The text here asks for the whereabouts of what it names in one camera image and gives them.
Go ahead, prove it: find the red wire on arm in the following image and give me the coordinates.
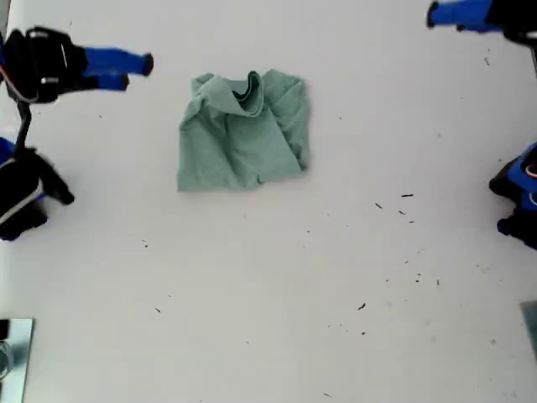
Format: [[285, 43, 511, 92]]
[[524, 164, 537, 202]]

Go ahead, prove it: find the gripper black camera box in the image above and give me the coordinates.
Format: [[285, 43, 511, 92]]
[[24, 146, 76, 207]]

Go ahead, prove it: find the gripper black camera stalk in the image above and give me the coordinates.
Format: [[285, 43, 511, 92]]
[[15, 98, 34, 159]]

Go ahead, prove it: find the green t-shirt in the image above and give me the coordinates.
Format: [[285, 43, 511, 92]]
[[176, 70, 312, 193]]

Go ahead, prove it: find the red white wire arm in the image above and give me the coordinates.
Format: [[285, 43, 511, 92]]
[[0, 65, 39, 104]]

